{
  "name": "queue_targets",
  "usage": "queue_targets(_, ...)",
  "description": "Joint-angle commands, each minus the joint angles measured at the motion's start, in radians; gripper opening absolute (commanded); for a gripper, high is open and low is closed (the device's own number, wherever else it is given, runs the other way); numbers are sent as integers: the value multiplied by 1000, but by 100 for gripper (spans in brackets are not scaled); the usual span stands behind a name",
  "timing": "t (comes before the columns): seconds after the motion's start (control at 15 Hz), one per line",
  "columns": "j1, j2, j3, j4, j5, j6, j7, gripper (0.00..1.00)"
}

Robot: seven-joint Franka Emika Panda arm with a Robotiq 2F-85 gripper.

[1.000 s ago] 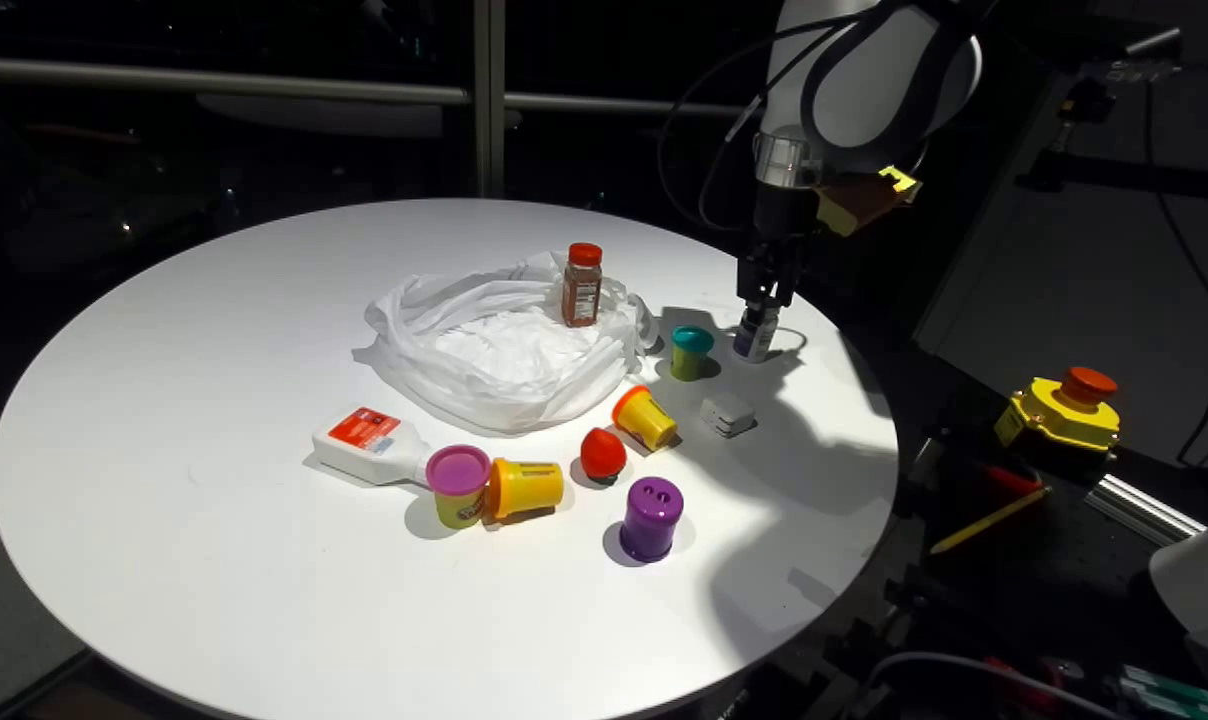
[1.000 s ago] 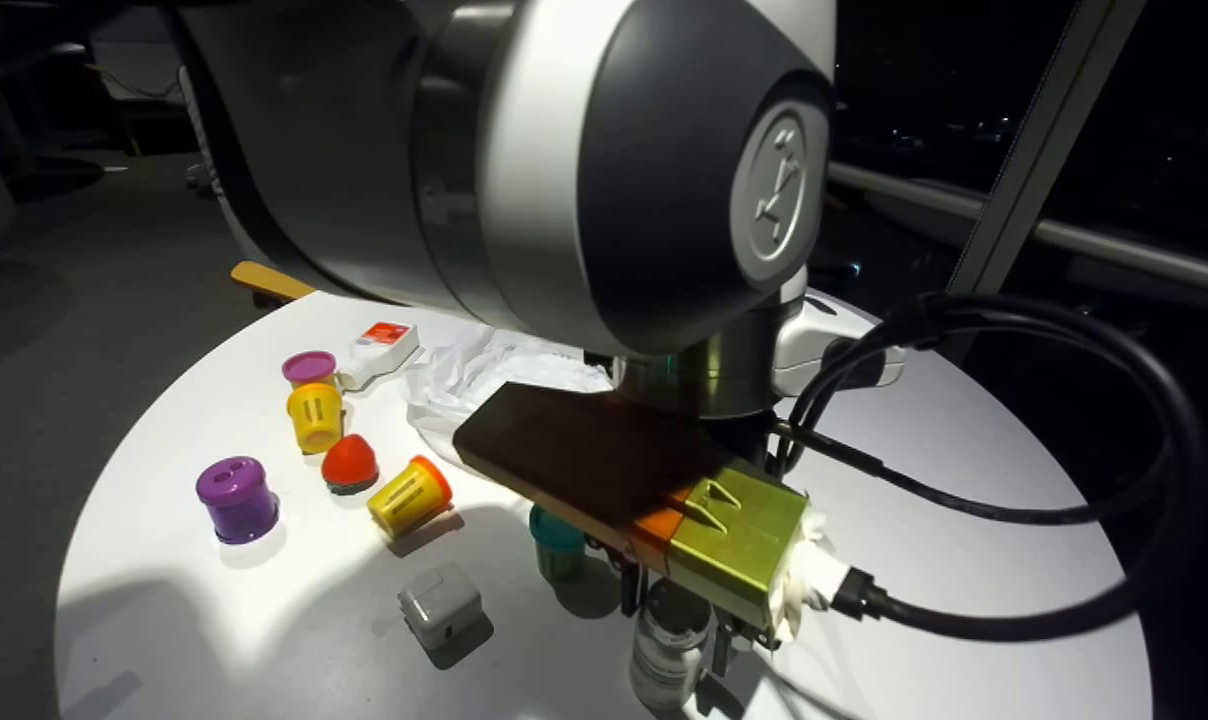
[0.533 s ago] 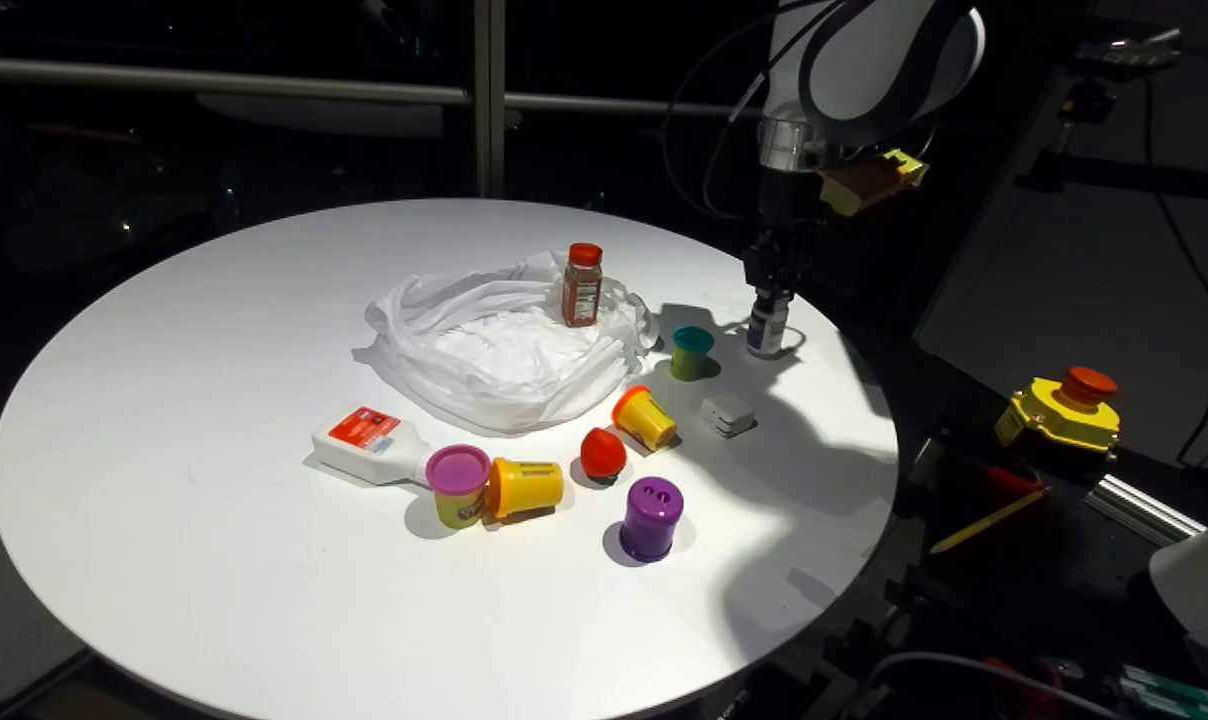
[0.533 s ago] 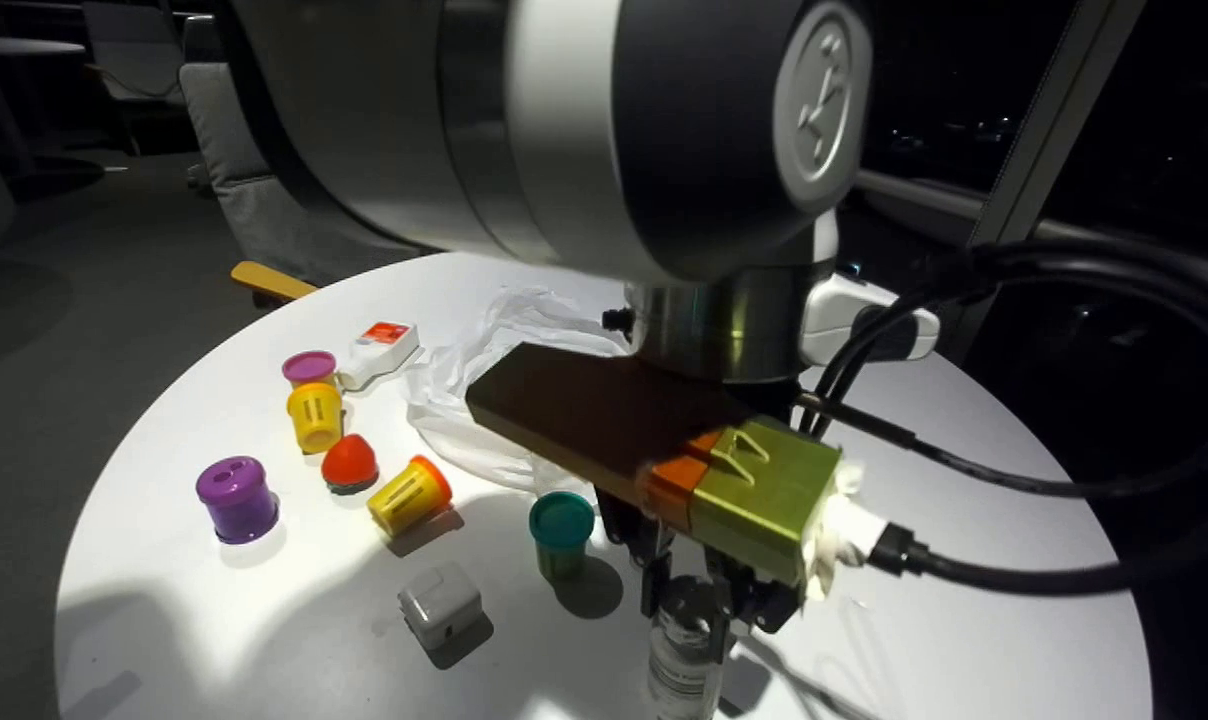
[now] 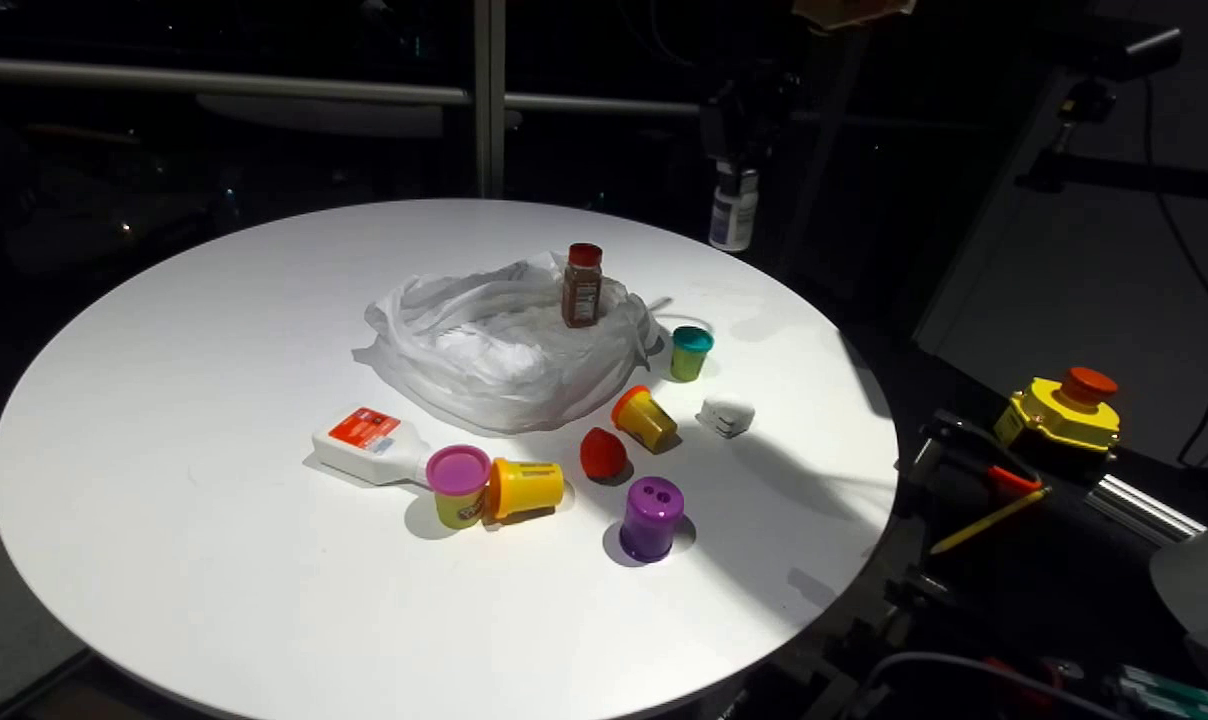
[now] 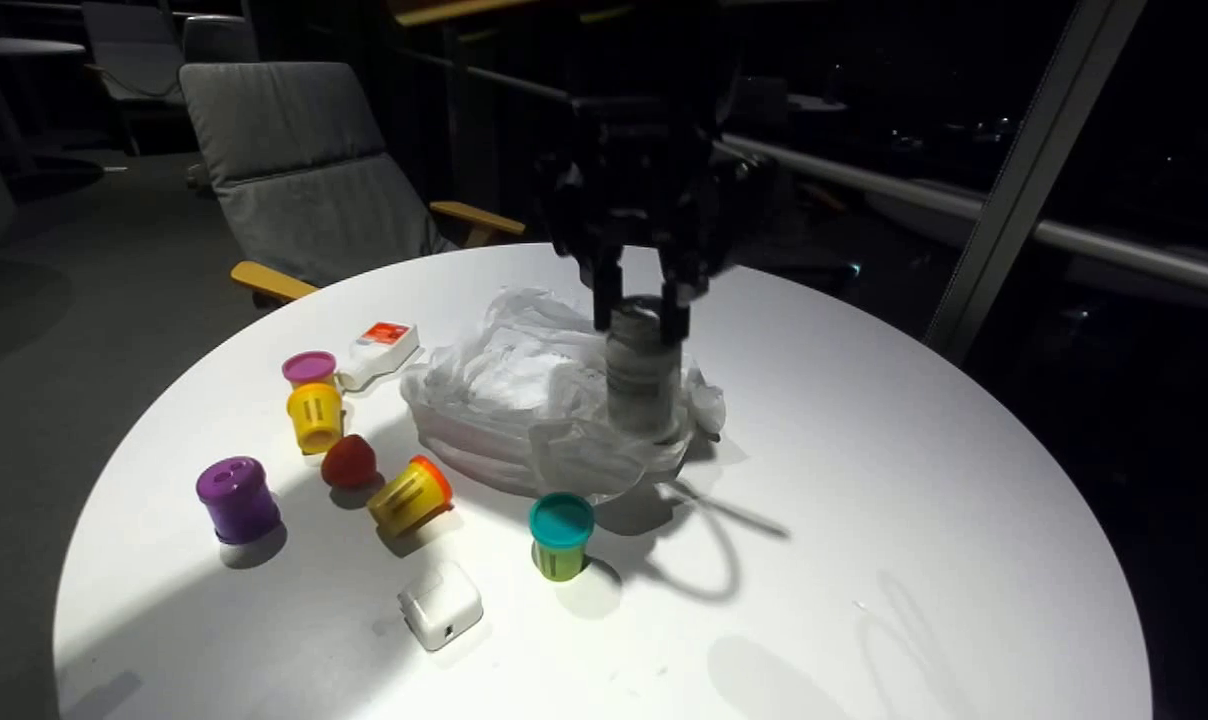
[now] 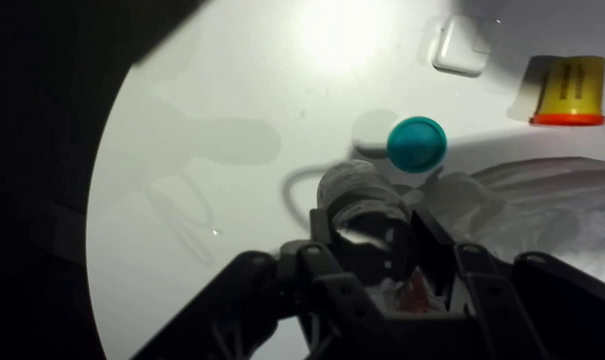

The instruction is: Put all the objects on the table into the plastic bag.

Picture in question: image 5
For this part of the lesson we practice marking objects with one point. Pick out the yellow emergency stop button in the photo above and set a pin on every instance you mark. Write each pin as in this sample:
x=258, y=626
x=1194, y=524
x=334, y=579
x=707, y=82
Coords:
x=1061, y=410

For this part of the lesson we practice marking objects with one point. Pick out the purple tub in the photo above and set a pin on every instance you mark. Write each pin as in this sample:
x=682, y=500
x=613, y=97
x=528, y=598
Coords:
x=653, y=517

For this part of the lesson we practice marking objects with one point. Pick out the aluminium bar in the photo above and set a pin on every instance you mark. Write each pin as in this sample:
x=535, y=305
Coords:
x=1146, y=504

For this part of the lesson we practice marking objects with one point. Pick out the yellow pencil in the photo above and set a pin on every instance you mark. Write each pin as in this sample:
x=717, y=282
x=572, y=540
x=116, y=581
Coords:
x=988, y=522

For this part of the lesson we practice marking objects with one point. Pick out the grey window post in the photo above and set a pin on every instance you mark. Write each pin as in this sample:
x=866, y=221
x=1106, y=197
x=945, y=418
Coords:
x=490, y=93

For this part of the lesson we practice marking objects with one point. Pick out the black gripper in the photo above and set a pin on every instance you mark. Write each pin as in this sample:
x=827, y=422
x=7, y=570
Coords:
x=744, y=107

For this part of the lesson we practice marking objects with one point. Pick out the white rounded object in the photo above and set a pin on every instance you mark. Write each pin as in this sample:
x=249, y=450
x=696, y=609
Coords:
x=1207, y=586

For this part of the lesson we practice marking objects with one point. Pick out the white bottle with red label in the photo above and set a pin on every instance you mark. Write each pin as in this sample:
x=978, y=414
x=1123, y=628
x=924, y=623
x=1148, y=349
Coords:
x=366, y=441

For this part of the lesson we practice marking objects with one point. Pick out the white charger cube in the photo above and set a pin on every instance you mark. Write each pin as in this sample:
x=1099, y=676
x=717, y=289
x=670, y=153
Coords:
x=725, y=418

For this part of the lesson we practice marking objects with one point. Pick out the tub with magenta lid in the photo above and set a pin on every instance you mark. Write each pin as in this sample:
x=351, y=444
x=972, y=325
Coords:
x=458, y=479

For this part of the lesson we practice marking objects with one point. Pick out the red round small tub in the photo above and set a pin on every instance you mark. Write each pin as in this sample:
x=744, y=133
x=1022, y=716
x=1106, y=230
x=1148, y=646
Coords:
x=601, y=452

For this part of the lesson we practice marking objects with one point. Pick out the small yellow tub orange lid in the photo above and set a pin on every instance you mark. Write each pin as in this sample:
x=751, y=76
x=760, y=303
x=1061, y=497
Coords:
x=646, y=418

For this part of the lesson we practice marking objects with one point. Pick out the large yellow tub orange lid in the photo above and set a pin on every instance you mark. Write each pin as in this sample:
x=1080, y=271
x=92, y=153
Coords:
x=528, y=490

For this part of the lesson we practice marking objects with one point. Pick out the spice jar with red lid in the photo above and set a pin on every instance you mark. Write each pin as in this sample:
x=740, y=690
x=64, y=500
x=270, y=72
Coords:
x=583, y=286

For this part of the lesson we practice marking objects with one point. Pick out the grey horizontal railing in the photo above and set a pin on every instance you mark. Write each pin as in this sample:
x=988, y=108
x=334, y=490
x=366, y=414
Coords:
x=231, y=82

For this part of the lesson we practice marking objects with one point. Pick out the white plastic bag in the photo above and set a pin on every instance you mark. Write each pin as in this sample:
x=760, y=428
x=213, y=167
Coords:
x=487, y=361

